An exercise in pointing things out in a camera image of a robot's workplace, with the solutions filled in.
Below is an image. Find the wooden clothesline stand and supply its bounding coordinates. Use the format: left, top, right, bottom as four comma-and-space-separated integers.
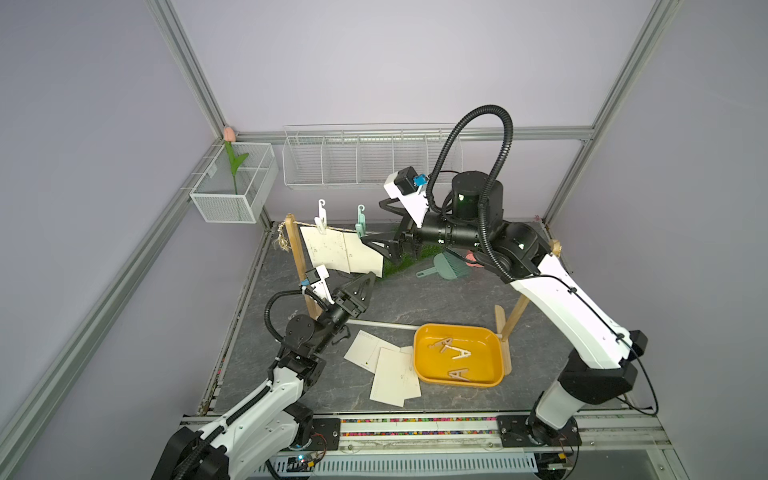
275, 214, 530, 376

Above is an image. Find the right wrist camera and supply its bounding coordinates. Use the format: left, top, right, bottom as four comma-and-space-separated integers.
384, 166, 429, 228

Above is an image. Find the white postcard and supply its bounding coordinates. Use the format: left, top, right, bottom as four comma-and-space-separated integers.
369, 350, 406, 407
344, 330, 400, 373
300, 226, 350, 273
342, 232, 383, 278
396, 346, 421, 400

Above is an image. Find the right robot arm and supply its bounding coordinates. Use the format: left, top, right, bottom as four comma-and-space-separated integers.
362, 104, 648, 446

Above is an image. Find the pink watering can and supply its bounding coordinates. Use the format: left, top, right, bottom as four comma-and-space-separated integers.
465, 252, 482, 268

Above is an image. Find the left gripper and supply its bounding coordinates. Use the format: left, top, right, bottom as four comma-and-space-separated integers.
311, 274, 374, 355

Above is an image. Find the yellow plastic tray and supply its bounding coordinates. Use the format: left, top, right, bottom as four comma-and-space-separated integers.
413, 323, 505, 388

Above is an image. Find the beige clothespin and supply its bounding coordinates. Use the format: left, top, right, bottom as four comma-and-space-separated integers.
448, 368, 471, 382
429, 337, 453, 353

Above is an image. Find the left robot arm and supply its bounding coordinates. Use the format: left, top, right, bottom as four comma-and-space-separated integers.
152, 272, 377, 479

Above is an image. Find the long white wire basket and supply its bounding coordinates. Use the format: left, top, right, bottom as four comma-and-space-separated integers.
282, 123, 452, 189

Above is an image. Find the artificial pink tulip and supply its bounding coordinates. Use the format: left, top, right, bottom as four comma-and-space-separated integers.
223, 126, 249, 195

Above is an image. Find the rope string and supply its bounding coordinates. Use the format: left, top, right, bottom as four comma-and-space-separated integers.
287, 220, 367, 236

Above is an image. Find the green clothespin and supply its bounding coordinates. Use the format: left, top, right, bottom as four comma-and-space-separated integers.
355, 204, 367, 238

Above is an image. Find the white clothespin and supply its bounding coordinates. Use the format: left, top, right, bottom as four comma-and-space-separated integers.
314, 199, 328, 234
445, 346, 472, 360

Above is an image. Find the small white mesh basket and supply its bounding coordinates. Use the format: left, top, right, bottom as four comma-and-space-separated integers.
190, 141, 278, 224

